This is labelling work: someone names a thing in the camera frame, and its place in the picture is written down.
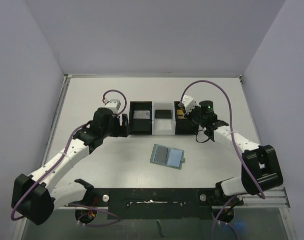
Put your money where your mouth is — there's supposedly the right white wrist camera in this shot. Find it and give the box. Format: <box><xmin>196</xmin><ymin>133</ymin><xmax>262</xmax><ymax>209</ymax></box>
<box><xmin>179</xmin><ymin>95</ymin><xmax>197</xmax><ymax>114</ymax></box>

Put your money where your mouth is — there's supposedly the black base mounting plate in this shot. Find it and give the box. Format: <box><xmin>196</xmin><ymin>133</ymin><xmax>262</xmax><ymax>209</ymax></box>
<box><xmin>64</xmin><ymin>187</ymin><xmax>242</xmax><ymax>221</ymax></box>

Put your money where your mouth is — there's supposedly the black right bin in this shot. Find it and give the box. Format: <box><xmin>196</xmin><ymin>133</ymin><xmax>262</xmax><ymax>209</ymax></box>
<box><xmin>174</xmin><ymin>101</ymin><xmax>198</xmax><ymax>136</ymax></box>

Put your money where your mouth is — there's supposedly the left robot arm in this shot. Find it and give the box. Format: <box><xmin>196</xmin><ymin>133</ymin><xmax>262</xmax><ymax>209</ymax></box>
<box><xmin>10</xmin><ymin>107</ymin><xmax>130</xmax><ymax>225</ymax></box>

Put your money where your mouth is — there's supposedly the green leather card holder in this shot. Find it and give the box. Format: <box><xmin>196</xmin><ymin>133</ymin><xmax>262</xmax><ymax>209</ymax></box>
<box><xmin>150</xmin><ymin>144</ymin><xmax>186</xmax><ymax>170</ymax></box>

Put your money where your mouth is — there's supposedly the black left bin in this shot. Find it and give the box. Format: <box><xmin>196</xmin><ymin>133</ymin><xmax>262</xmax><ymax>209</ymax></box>
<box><xmin>129</xmin><ymin>101</ymin><xmax>152</xmax><ymax>136</ymax></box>

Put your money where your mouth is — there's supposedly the white middle bin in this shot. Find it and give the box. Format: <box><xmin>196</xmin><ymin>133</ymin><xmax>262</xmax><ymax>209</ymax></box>
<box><xmin>152</xmin><ymin>101</ymin><xmax>175</xmax><ymax>136</ymax></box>

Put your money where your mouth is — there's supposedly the black bin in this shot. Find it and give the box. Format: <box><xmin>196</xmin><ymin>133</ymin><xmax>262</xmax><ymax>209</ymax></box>
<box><xmin>174</xmin><ymin>101</ymin><xmax>198</xmax><ymax>136</ymax></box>
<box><xmin>129</xmin><ymin>101</ymin><xmax>152</xmax><ymax>136</ymax></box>

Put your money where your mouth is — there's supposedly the silver blue card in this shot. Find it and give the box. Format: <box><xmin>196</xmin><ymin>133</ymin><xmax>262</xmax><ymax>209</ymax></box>
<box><xmin>133</xmin><ymin>110</ymin><xmax>150</xmax><ymax>120</ymax></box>

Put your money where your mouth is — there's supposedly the aluminium front rail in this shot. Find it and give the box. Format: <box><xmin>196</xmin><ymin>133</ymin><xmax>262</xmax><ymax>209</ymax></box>
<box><xmin>50</xmin><ymin>184</ymin><xmax>290</xmax><ymax>209</ymax></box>

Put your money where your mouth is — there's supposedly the gold card in bin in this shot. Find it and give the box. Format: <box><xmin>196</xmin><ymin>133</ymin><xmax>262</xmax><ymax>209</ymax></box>
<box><xmin>177</xmin><ymin>109</ymin><xmax>185</xmax><ymax>119</ymax></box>

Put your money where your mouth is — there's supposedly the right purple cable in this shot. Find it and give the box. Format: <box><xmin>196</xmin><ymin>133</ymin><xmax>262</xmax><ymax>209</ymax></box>
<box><xmin>180</xmin><ymin>80</ymin><xmax>266</xmax><ymax>200</ymax></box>

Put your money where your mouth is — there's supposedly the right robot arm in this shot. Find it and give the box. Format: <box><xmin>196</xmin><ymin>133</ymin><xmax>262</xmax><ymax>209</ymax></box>
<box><xmin>180</xmin><ymin>95</ymin><xmax>284</xmax><ymax>196</ymax></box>

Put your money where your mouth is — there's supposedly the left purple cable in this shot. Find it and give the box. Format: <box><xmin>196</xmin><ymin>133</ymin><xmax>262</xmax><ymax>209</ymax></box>
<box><xmin>11</xmin><ymin>88</ymin><xmax>127</xmax><ymax>221</ymax></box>

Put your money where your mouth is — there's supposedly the black card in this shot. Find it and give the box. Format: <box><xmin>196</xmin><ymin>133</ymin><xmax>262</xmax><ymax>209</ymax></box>
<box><xmin>155</xmin><ymin>109</ymin><xmax>172</xmax><ymax>120</ymax></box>

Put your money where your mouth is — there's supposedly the purple cable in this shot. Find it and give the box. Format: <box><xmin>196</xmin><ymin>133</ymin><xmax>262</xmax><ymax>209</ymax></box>
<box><xmin>180</xmin><ymin>80</ymin><xmax>266</xmax><ymax>200</ymax></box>
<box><xmin>11</xmin><ymin>88</ymin><xmax>127</xmax><ymax>221</ymax></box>

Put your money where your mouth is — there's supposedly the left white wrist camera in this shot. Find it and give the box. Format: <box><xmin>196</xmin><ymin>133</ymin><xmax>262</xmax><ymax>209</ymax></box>
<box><xmin>104</xmin><ymin>99</ymin><xmax>121</xmax><ymax>114</ymax></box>

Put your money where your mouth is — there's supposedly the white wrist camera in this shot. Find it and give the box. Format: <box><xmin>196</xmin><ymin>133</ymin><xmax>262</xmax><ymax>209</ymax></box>
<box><xmin>179</xmin><ymin>95</ymin><xmax>197</xmax><ymax>114</ymax></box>
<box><xmin>104</xmin><ymin>99</ymin><xmax>121</xmax><ymax>114</ymax></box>

